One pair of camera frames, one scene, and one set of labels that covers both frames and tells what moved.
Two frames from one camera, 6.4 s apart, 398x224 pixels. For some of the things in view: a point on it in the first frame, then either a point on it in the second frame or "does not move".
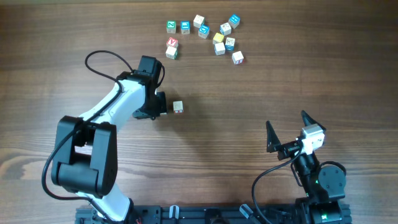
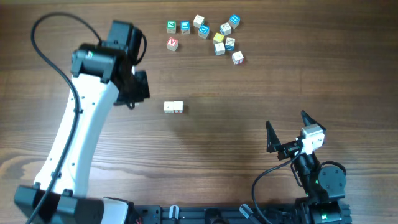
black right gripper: (273, 144) does not move
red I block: (237, 58) does not move
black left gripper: (161, 107) to (142, 92)
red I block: (178, 107) does not move
